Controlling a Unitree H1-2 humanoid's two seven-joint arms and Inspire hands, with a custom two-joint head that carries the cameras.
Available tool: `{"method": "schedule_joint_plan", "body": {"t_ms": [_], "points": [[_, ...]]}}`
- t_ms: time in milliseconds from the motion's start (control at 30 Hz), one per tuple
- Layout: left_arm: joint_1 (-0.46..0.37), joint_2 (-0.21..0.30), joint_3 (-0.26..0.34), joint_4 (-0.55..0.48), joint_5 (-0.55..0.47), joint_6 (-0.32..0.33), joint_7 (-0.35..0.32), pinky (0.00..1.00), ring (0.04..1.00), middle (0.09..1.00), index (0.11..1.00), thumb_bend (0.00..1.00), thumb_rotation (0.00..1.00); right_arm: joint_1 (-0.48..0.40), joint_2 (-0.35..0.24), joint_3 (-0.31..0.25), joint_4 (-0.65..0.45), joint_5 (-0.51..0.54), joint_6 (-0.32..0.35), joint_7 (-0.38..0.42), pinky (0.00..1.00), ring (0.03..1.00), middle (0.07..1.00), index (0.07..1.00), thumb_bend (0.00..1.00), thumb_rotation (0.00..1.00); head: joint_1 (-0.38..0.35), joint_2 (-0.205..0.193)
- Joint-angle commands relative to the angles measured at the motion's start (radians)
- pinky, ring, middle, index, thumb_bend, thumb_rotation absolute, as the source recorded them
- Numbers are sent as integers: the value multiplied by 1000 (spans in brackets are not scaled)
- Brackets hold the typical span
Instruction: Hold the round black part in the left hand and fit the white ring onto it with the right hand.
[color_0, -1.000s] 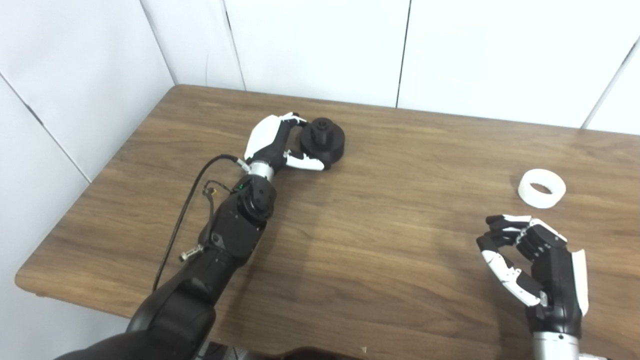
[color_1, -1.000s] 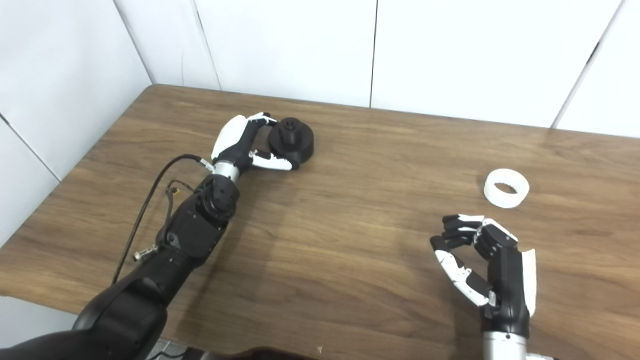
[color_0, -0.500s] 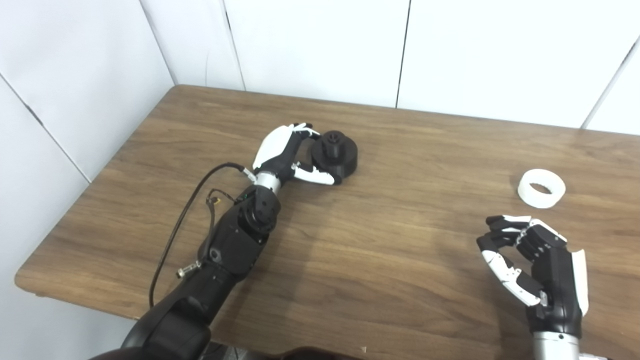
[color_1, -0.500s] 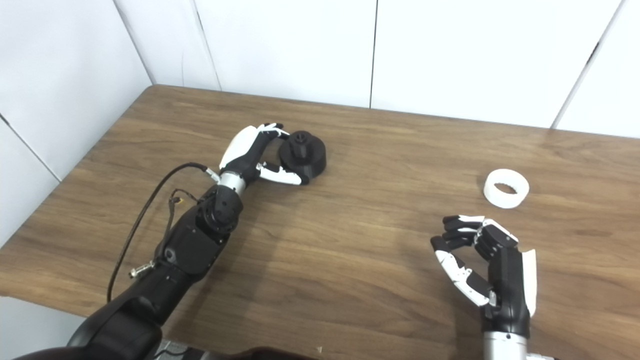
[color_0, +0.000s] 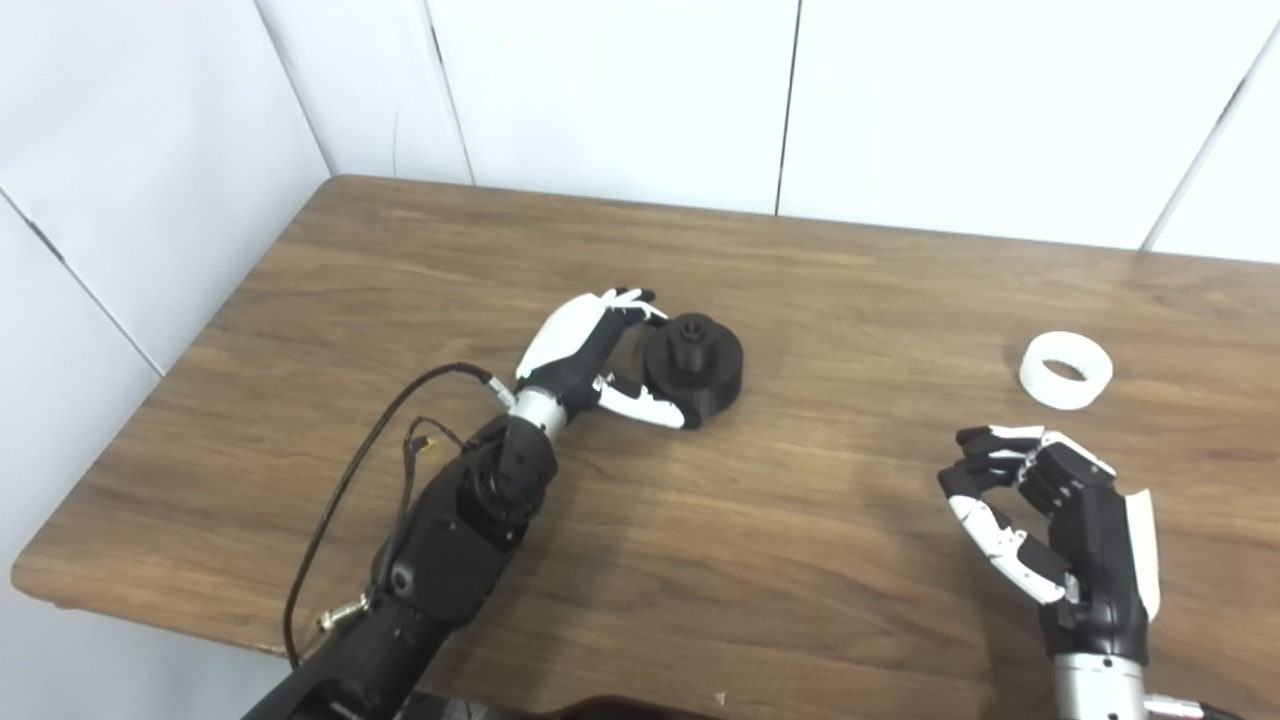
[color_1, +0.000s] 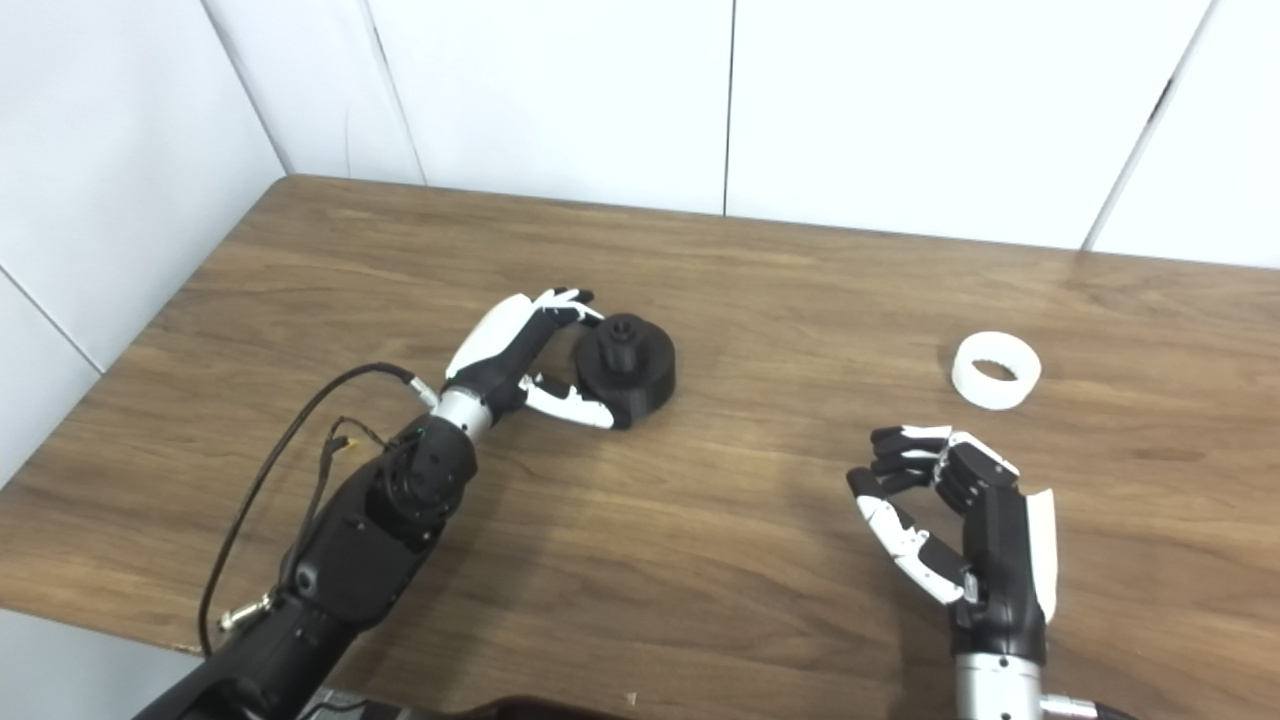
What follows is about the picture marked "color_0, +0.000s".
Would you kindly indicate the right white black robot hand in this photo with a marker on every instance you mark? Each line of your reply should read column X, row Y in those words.
column 1095, row 535

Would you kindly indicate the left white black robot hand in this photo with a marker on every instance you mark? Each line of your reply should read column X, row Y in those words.
column 570, row 335

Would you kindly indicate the round black stepped part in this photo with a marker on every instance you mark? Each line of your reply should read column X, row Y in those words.
column 715, row 380

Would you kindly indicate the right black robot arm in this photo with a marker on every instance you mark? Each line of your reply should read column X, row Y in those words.
column 1098, row 690

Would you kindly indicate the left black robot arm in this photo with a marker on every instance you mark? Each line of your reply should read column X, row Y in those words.
column 450, row 550

